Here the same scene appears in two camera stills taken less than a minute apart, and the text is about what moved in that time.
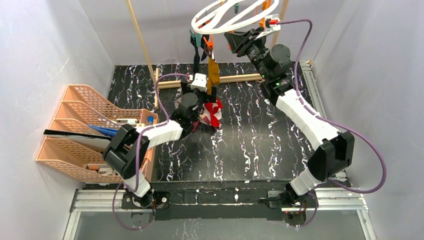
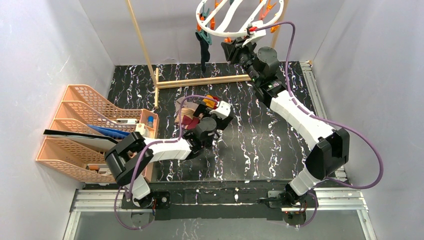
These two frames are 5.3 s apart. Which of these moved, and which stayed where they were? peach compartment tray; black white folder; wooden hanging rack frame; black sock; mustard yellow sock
Moved: black sock; mustard yellow sock
Stayed: wooden hanging rack frame; black white folder; peach compartment tray
